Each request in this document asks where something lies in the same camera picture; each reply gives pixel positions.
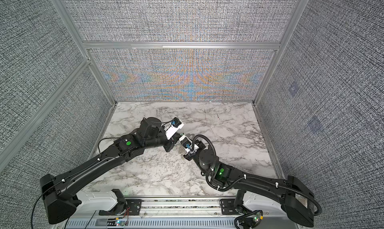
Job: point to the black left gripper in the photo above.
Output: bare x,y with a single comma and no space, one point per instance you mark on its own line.
172,141

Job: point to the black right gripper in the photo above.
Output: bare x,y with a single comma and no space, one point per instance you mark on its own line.
188,158

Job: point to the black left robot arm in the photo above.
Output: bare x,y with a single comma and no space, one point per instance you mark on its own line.
60,193

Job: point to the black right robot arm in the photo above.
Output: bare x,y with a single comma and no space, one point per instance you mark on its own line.
296,199

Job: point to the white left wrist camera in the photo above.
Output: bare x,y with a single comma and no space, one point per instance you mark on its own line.
175,125

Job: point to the aluminium front rail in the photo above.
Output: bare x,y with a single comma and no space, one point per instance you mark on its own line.
178,206

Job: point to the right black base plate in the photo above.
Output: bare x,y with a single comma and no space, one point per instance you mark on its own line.
234,207

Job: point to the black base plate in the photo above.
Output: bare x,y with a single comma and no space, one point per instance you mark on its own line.
131,206
234,207

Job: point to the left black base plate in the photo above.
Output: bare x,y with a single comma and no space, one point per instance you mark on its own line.
131,206

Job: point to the slotted grey cable duct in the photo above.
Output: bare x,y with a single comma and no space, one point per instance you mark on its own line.
152,223

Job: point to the aluminium enclosure frame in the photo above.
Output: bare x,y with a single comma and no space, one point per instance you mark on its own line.
76,73

